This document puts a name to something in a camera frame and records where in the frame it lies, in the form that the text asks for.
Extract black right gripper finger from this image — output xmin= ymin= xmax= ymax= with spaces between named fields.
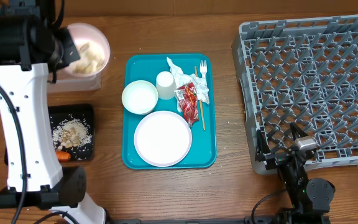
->
xmin=290 ymin=123 xmax=308 ymax=140
xmin=255 ymin=130 xmax=271 ymax=156

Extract pink bowl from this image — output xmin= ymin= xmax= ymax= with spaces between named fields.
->
xmin=61 ymin=23 xmax=111 ymax=77

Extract rice and peanut leftovers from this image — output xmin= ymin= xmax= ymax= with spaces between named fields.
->
xmin=52 ymin=118 xmax=93 ymax=151

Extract white bowl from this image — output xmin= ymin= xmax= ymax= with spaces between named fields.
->
xmin=121 ymin=80 xmax=158 ymax=115

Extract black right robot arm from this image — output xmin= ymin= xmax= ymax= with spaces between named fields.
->
xmin=250 ymin=123 xmax=336 ymax=224

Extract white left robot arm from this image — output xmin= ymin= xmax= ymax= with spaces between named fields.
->
xmin=0 ymin=1 xmax=111 ymax=223

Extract black food waste tray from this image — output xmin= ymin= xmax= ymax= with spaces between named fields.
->
xmin=4 ymin=103 xmax=95 ymax=166

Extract grey dishwasher rack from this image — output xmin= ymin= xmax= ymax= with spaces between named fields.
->
xmin=232 ymin=15 xmax=358 ymax=175

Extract clear plastic bin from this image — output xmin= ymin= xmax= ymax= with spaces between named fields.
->
xmin=47 ymin=71 xmax=101 ymax=93

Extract wooden chopstick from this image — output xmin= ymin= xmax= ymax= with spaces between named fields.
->
xmin=194 ymin=66 xmax=205 ymax=131

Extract teal plastic tray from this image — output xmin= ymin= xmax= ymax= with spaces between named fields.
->
xmin=122 ymin=53 xmax=217 ymax=170

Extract red snack wrapper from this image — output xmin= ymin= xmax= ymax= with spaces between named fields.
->
xmin=175 ymin=82 xmax=199 ymax=127

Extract pink plate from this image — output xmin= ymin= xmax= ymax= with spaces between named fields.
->
xmin=134 ymin=111 xmax=192 ymax=167

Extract white plastic fork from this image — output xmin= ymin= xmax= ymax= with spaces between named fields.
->
xmin=200 ymin=60 xmax=208 ymax=79

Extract orange carrot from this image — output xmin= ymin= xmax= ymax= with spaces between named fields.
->
xmin=55 ymin=151 xmax=71 ymax=162

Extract crumpled white napkin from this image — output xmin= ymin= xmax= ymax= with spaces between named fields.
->
xmin=167 ymin=57 xmax=209 ymax=109

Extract white upturned cup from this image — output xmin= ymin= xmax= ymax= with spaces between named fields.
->
xmin=156 ymin=71 xmax=176 ymax=100

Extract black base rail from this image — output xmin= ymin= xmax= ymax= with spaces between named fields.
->
xmin=107 ymin=216 xmax=331 ymax=224

